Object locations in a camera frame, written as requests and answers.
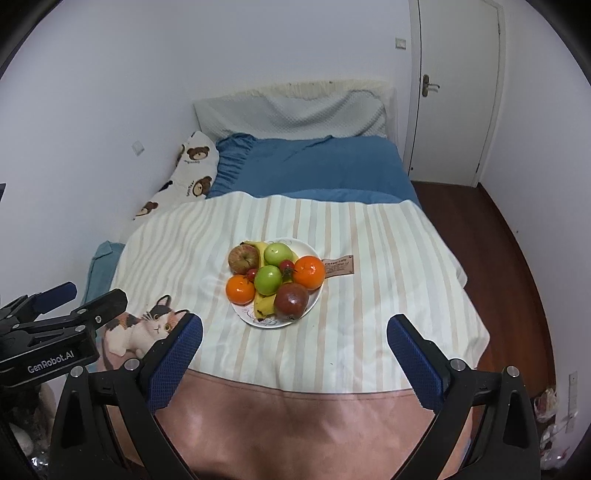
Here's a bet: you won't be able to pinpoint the white plate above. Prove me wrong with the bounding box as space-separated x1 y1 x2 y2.
229 237 323 329

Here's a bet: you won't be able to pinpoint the red and yellow apple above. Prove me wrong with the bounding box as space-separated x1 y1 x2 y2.
228 244 260 274

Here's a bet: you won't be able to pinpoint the bear print pillow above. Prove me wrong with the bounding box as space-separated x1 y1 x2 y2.
134 130 221 222

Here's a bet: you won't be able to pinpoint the crumpled plastic bags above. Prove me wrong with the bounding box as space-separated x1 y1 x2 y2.
533 387 569 455

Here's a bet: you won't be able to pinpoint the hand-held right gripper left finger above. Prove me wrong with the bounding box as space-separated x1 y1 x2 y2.
48 313 204 480

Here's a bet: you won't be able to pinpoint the green apple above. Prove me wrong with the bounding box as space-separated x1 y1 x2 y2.
254 265 284 296
263 243 295 267

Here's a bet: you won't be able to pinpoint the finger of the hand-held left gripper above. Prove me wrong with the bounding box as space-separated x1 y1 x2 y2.
0 281 78 325
9 288 129 346

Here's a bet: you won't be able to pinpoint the dark red apple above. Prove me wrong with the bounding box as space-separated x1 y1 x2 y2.
274 282 310 319

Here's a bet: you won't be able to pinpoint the white door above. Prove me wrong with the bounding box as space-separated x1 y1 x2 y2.
406 0 507 188

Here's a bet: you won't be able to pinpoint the striped cat print blanket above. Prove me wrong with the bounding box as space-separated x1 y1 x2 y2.
97 191 491 480

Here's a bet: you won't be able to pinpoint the white quilted pillow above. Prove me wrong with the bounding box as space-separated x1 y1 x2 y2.
192 79 398 142

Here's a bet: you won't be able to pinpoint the white wall outlet strip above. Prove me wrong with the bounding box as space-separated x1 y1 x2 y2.
566 369 579 433

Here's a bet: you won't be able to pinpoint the teal folded cloth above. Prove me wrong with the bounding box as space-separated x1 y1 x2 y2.
82 241 126 306

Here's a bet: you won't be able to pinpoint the yellow banana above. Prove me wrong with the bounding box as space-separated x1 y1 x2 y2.
243 240 278 322

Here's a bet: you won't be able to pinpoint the orange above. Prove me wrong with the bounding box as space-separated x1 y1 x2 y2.
225 274 256 306
293 255 327 291

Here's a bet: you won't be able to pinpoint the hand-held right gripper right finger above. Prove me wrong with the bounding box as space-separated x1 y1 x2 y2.
387 314 542 480

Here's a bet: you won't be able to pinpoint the blue duvet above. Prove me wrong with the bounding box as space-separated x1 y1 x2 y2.
205 134 421 206

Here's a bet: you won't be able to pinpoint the brown leather blanket label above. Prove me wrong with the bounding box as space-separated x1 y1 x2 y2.
322 255 356 281

